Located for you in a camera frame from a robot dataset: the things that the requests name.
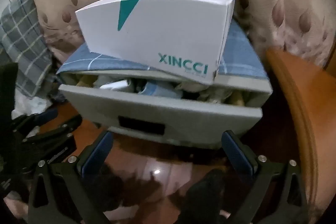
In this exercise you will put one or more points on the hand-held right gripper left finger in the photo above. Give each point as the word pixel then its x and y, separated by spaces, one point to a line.
pixel 97 154

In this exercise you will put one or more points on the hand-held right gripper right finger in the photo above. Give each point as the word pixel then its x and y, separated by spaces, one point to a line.
pixel 239 154

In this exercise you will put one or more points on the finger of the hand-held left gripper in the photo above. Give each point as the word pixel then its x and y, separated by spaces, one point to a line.
pixel 46 115
pixel 61 128

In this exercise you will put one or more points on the white underwear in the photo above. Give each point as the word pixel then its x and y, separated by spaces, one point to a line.
pixel 113 86

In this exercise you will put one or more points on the wooden drawer with grey front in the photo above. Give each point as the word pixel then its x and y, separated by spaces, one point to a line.
pixel 170 113

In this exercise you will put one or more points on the white cardboard box teal print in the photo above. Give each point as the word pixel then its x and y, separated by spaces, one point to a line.
pixel 170 27

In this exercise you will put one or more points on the white floral cloth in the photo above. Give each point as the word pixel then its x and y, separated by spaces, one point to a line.
pixel 29 104

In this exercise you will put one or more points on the grey plaid cloth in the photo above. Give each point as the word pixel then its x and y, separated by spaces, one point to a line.
pixel 23 37

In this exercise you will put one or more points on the orange wooden furniture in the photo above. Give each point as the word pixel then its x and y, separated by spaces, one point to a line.
pixel 302 98

